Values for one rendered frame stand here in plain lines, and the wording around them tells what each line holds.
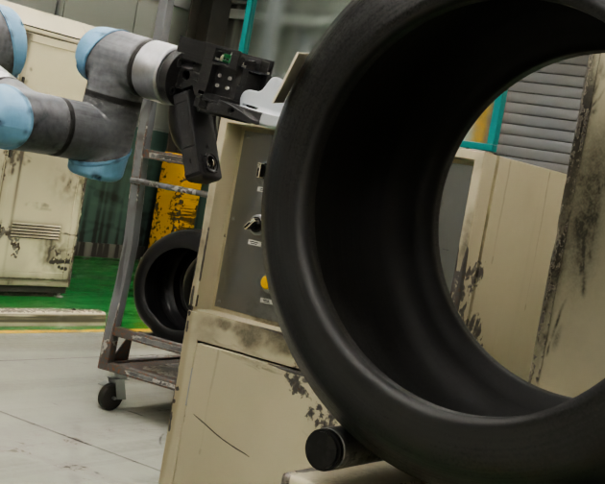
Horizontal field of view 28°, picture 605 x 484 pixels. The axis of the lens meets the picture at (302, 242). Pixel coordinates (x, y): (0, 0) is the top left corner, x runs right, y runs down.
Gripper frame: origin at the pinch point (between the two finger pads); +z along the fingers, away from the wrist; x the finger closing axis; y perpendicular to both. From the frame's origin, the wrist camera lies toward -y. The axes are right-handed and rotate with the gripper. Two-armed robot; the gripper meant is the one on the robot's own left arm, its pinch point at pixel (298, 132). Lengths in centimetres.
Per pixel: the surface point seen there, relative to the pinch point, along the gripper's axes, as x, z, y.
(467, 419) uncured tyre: -12.5, 36.1, -20.4
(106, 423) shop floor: 269, -243, -153
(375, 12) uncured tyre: -11.9, 13.4, 14.3
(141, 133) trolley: 283, -278, -32
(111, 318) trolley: 284, -267, -115
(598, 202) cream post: 27.8, 26.9, 1.5
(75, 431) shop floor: 244, -236, -153
